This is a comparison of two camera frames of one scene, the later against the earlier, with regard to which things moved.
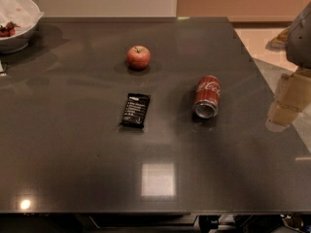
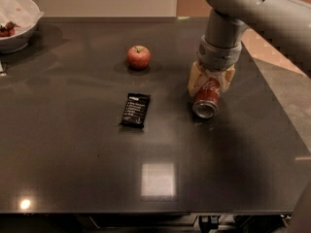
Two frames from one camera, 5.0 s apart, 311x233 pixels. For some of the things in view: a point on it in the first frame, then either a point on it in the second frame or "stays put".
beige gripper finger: (280, 116) -> (196, 78)
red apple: (138, 57) stays put
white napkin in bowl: (19, 10) stays put
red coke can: (206, 99) stays put
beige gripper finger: (294, 89) -> (225, 78)
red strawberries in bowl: (9, 30) stays put
